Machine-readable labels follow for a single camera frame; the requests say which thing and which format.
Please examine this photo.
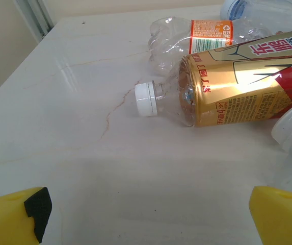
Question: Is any pale blue clear bottle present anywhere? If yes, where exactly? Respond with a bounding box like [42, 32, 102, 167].
[219, 0, 292, 29]

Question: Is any blue label bottle white cap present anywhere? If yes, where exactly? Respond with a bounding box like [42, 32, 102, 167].
[270, 99, 292, 197]

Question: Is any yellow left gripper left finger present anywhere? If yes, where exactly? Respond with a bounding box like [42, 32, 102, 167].
[0, 186, 52, 245]

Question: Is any clear bottle orange white label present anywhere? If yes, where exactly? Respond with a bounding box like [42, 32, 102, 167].
[147, 16, 284, 77]

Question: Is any aluminium frame post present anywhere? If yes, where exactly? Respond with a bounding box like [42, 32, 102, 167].
[15, 0, 56, 43]

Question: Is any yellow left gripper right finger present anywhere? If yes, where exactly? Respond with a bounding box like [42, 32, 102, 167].
[249, 185, 292, 245]

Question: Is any gold red label bottle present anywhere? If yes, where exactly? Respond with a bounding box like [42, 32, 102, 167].
[135, 27, 292, 128]

